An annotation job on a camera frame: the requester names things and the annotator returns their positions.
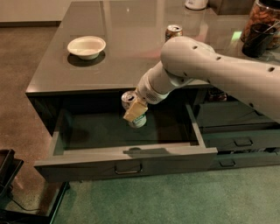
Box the green white 7up can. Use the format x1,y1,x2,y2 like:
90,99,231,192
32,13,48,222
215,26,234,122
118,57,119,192
121,91,147,129

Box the white container at back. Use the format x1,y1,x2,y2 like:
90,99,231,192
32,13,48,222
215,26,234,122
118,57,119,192
185,0,208,11

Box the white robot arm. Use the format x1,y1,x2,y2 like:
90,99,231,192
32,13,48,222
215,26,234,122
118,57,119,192
124,37,280,123

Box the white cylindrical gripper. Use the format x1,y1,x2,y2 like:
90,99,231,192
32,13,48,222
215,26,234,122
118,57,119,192
123,62,193,122

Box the snack bags in shelf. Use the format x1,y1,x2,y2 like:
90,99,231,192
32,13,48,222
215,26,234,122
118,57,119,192
207,87,228,102

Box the black cable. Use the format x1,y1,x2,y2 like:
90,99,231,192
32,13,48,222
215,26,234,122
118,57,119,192
0,183,42,213

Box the glass jar of snacks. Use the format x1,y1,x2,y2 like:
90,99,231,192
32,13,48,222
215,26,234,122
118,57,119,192
241,0,280,50

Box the black stand base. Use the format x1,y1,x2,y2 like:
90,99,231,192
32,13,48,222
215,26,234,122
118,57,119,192
0,149,69,224

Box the right lower grey drawer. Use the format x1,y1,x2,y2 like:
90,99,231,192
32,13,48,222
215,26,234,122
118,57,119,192
210,152,280,170

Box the grey counter cabinet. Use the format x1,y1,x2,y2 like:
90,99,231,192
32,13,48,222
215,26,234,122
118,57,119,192
25,0,280,184

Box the black cup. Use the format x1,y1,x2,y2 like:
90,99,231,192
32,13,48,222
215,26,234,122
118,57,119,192
242,24,277,58

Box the right middle grey drawer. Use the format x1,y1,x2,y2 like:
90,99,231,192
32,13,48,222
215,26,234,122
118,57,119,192
202,129,280,151

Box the gold soda can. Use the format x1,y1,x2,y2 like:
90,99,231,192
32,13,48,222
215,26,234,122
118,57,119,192
165,24,183,41

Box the white bowl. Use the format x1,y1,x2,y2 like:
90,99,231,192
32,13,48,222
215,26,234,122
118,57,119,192
67,36,106,60

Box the right upper grey drawer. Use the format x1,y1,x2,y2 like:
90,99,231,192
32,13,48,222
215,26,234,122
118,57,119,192
196,101,274,127

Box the metal drawer handle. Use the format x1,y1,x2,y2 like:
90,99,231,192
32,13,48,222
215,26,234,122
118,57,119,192
115,164,143,175

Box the open grey top drawer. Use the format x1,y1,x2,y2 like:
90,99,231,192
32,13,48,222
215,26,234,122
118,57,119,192
35,104,217,182

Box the dark box at back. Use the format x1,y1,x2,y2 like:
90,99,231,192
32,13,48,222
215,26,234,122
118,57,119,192
208,0,255,15

